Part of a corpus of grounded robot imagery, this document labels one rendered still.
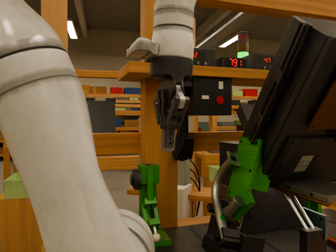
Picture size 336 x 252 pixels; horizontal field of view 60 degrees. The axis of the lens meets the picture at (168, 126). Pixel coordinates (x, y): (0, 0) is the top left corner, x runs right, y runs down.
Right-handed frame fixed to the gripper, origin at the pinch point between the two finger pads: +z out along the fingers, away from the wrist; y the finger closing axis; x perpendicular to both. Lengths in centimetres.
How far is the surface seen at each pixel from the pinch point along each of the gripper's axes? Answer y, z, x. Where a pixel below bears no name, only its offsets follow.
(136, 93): 717, -64, -158
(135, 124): 719, 19, -161
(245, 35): 67, -43, -59
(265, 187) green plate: 28, 17, -44
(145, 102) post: 66, -9, -13
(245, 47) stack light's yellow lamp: 67, -38, -60
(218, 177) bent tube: 42, 16, -34
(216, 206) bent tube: 37, 25, -32
